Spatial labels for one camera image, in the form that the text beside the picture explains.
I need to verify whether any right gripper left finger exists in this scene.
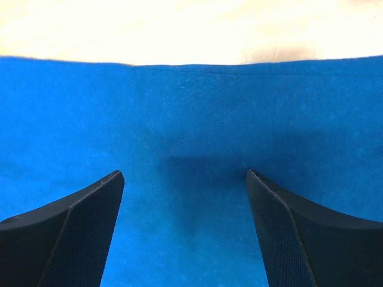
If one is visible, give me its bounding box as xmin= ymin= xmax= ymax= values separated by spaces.
xmin=1 ymin=170 xmax=124 ymax=287

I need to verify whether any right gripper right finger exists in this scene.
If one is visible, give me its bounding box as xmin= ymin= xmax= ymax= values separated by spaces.
xmin=245 ymin=169 xmax=382 ymax=286

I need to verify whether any dark blue t shirt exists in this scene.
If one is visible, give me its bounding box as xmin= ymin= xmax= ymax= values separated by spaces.
xmin=1 ymin=57 xmax=382 ymax=286

